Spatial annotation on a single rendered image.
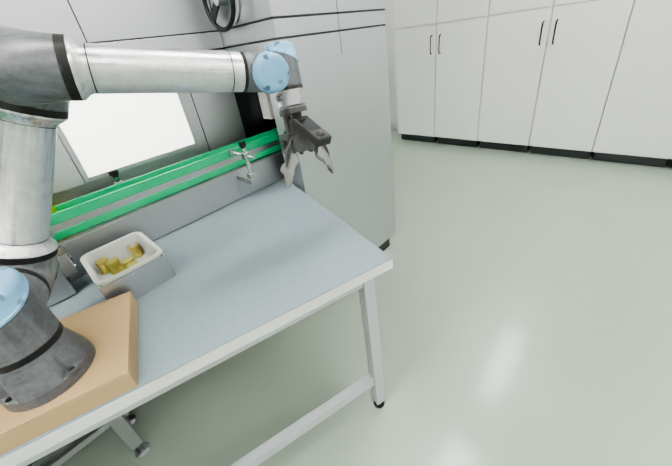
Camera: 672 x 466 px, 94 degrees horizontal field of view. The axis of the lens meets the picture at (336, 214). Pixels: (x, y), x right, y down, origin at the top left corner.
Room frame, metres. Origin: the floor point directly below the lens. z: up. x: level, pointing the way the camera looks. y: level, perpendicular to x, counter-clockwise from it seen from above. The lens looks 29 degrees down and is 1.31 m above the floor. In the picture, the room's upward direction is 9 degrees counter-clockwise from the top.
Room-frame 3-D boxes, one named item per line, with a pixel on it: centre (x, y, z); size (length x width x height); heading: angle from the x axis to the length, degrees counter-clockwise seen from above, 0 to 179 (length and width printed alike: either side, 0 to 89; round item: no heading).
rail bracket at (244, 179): (1.22, 0.33, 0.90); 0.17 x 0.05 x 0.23; 44
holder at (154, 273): (0.81, 0.66, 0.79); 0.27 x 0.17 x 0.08; 44
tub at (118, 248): (0.79, 0.65, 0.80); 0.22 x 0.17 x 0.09; 44
